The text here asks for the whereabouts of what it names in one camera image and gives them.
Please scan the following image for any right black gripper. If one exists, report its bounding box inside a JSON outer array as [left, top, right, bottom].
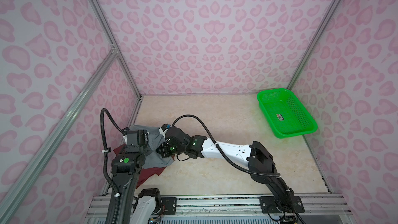
[[154, 140, 187, 157]]

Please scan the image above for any grey long sleeve shirt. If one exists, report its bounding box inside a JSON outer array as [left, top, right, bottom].
[[130, 124, 174, 169]]

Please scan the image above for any maroon long sleeve shirt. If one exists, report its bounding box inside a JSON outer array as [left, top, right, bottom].
[[113, 144, 166, 188]]

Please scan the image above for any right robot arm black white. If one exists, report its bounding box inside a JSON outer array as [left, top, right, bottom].
[[157, 124, 305, 214]]

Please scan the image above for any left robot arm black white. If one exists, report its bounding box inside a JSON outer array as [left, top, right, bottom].
[[105, 129, 162, 224]]

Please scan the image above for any green plastic basket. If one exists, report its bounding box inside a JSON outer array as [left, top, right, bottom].
[[257, 88, 318, 139]]

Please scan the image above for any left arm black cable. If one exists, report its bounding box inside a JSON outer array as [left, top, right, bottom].
[[100, 108, 128, 224]]

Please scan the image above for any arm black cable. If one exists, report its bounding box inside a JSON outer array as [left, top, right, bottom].
[[100, 108, 128, 224], [170, 114, 307, 224]]

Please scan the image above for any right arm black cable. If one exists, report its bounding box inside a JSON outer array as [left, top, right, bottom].
[[170, 114, 307, 224]]

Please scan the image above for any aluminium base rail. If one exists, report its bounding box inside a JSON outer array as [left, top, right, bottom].
[[83, 192, 355, 224]]

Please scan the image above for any left rear aluminium frame post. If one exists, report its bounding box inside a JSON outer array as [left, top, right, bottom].
[[88, 0, 142, 100]]

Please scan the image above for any aluminium frame post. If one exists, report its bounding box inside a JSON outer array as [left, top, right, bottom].
[[287, 0, 344, 91], [88, 0, 142, 100]]

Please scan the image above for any left aluminium frame diagonal strut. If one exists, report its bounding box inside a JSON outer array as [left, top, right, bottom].
[[1, 50, 118, 224]]

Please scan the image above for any right rear aluminium frame post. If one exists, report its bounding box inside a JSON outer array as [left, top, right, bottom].
[[287, 0, 344, 91]]

